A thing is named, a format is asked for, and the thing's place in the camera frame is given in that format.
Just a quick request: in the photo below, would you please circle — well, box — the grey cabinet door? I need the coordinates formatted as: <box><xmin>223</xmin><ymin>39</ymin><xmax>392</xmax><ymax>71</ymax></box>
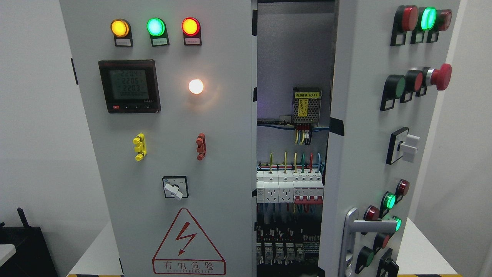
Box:
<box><xmin>318</xmin><ymin>0</ymin><xmax>460</xmax><ymax>277</ymax></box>
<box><xmin>60</xmin><ymin>0</ymin><xmax>256</xmax><ymax>277</ymax></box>

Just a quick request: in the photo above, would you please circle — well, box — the white socket breaker row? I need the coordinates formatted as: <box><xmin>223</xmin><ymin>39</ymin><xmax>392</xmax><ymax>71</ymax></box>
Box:
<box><xmin>256</xmin><ymin>169</ymin><xmax>324</xmax><ymax>204</ymax></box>

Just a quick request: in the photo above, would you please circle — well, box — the metal mesh power supply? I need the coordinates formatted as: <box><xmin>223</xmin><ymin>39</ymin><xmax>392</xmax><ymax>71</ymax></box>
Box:
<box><xmin>292</xmin><ymin>87</ymin><xmax>322</xmax><ymax>126</ymax></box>

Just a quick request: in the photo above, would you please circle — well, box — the white glowing indicator light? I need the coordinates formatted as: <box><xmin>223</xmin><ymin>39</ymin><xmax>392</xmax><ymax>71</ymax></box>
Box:
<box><xmin>188</xmin><ymin>79</ymin><xmax>204</xmax><ymax>95</ymax></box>

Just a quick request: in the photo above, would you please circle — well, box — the red indicator light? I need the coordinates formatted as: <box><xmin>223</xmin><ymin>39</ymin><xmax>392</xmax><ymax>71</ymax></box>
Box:
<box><xmin>181</xmin><ymin>17</ymin><xmax>200</xmax><ymax>37</ymax></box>

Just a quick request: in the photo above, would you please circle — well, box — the red high voltage warning sticker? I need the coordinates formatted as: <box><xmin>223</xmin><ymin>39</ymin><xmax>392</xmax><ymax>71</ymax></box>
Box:
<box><xmin>152</xmin><ymin>207</ymin><xmax>226</xmax><ymax>275</ymax></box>

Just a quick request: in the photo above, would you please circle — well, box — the black digital power meter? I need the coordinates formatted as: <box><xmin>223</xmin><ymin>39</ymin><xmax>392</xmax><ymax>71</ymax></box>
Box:
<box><xmin>98</xmin><ymin>59</ymin><xmax>161</xmax><ymax>113</ymax></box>

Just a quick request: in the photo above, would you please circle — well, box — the green indicator light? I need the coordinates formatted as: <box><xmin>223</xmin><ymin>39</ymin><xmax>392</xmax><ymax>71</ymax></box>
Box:
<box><xmin>146</xmin><ymin>17</ymin><xmax>166</xmax><ymax>37</ymax></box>

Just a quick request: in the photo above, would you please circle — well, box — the yellow indicator light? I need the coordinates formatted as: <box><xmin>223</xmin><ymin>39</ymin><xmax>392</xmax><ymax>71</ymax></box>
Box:
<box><xmin>110</xmin><ymin>18</ymin><xmax>131</xmax><ymax>37</ymax></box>

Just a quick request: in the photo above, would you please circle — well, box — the red emergency stop button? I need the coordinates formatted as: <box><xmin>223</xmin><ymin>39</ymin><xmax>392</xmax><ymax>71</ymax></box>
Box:
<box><xmin>422</xmin><ymin>63</ymin><xmax>452</xmax><ymax>91</ymax></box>

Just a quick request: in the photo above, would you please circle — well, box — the black box on left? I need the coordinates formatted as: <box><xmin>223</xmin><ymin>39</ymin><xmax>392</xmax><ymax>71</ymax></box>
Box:
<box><xmin>0</xmin><ymin>207</ymin><xmax>58</xmax><ymax>277</ymax></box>

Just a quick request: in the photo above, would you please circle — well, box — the red terminal post block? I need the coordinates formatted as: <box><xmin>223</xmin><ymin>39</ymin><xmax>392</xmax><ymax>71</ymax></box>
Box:
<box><xmin>196</xmin><ymin>133</ymin><xmax>207</xmax><ymax>161</ymax></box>

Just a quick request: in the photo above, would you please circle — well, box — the white rotary selector switch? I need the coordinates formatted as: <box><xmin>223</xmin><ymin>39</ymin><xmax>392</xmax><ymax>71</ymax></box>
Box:
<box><xmin>162</xmin><ymin>176</ymin><xmax>189</xmax><ymax>200</ymax></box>

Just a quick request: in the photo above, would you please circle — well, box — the yellow terminal post block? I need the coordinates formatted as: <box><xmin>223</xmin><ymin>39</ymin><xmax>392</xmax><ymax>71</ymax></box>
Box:
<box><xmin>133</xmin><ymin>133</ymin><xmax>146</xmax><ymax>161</ymax></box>

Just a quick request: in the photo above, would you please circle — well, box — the silver door handle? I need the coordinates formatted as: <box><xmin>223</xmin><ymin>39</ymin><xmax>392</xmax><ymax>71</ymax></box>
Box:
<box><xmin>338</xmin><ymin>207</ymin><xmax>398</xmax><ymax>277</ymax></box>

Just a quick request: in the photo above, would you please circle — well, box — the white selector switch right door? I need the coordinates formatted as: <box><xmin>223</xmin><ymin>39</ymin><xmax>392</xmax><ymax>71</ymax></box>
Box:
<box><xmin>386</xmin><ymin>127</ymin><xmax>420</xmax><ymax>165</ymax></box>

